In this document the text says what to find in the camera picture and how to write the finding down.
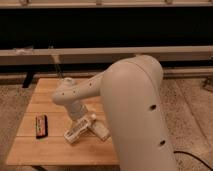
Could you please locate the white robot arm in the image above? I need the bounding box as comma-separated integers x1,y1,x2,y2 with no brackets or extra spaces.
52,55,178,171

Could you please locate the black floor cable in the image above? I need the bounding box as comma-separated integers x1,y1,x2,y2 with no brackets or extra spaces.
173,150,213,171

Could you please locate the white crumpled packet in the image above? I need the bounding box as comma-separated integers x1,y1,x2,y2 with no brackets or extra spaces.
91,121,110,141

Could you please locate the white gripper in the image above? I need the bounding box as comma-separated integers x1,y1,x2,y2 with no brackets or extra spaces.
62,77,101,135

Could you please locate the white plastic bottle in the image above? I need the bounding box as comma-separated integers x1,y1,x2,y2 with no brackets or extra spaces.
64,115,90,144

